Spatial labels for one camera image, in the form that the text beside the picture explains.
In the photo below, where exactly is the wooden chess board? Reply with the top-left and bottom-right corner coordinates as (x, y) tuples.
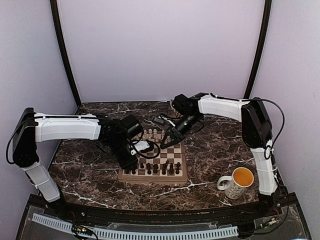
(118, 141), (187, 185)

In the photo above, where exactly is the left black frame post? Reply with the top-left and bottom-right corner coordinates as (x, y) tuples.
(49, 0), (82, 108)

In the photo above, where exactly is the right black frame post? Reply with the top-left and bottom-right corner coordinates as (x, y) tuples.
(243, 0), (272, 99)

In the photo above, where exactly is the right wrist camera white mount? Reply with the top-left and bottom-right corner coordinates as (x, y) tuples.
(152, 116), (176, 127)

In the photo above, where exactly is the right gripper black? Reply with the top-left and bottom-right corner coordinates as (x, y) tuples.
(160, 113), (201, 149)

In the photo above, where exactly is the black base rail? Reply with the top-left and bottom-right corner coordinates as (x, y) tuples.
(24, 192), (301, 226)

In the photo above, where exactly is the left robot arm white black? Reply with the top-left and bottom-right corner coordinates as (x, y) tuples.
(6, 107), (150, 218)

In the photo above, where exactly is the white cable duct strip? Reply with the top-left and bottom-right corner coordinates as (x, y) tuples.
(31, 213), (239, 240)

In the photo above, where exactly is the dark tall piece back row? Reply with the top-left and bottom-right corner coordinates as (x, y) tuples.
(168, 163), (175, 175)

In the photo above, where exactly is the white mug yellow inside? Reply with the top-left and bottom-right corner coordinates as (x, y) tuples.
(217, 167), (254, 200)

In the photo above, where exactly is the white chess pieces row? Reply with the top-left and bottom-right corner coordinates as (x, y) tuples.
(133, 128), (165, 143)

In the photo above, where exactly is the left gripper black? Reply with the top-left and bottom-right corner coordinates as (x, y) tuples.
(106, 137), (139, 171)

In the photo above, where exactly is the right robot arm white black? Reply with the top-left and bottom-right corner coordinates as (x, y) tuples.
(160, 92), (278, 196)

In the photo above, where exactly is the dark piece bishop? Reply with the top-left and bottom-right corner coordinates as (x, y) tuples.
(162, 160), (170, 170)

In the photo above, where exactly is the black frame post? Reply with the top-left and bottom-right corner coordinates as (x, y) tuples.
(49, 0), (82, 108)
(243, 0), (272, 99)

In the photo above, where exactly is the seashell pattern mug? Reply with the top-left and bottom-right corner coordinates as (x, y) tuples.
(169, 99), (180, 117)

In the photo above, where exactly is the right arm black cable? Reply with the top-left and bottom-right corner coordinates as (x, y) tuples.
(252, 98), (286, 163)

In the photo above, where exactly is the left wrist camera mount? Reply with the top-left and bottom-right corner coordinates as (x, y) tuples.
(130, 140), (154, 156)

